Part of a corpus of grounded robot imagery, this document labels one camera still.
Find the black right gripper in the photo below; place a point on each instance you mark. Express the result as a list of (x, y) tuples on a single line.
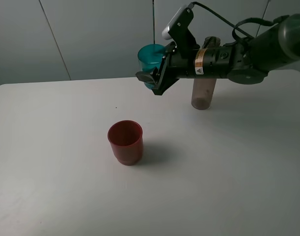
[(172, 68)]

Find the teal translucent plastic cup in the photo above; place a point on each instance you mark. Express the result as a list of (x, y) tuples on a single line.
[(150, 57)]

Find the clear grey water bottle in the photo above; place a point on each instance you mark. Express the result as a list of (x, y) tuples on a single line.
[(203, 89)]

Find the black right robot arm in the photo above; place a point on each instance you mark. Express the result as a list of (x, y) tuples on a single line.
[(245, 61)]

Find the red plastic cup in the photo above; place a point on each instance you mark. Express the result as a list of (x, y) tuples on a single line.
[(126, 140)]

